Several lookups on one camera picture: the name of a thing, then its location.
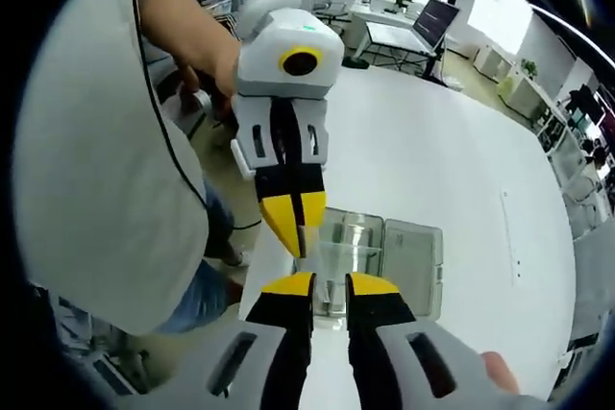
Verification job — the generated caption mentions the person's right hand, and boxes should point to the person's right hand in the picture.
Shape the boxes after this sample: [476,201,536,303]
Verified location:
[480,350,521,396]

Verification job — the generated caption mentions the person's blue jeans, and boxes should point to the person's blue jeans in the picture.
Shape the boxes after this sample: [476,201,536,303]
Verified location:
[155,181,240,335]

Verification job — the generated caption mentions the black worn device cable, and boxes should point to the black worn device cable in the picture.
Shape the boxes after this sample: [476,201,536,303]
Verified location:
[128,0,211,210]

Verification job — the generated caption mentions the person in grey shirt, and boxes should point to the person in grey shirt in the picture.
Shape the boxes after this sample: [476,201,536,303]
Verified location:
[13,0,211,335]

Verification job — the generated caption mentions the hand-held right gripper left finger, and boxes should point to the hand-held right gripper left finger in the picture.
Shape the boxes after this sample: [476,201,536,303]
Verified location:
[113,271,319,410]

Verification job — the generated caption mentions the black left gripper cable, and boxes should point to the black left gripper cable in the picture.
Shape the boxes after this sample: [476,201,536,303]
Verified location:
[230,216,264,232]

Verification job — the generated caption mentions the black mesh office chair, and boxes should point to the black mesh office chair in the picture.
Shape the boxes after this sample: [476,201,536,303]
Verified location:
[313,0,353,23]

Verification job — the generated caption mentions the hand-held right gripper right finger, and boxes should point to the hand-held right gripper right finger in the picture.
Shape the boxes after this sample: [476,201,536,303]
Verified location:
[344,272,547,410]

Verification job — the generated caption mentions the white folding desk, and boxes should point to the white folding desk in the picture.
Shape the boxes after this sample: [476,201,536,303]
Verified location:
[350,0,449,79]

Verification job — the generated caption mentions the clear plastic guide fixture box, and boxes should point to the clear plastic guide fixture box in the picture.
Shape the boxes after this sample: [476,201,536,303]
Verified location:
[292,207,445,324]

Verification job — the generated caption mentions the white table slot plate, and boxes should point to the white table slot plate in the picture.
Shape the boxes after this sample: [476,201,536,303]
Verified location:
[501,190,524,282]

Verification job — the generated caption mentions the white low cabinet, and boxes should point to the white low cabinet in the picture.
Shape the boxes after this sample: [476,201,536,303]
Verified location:
[472,41,511,81]

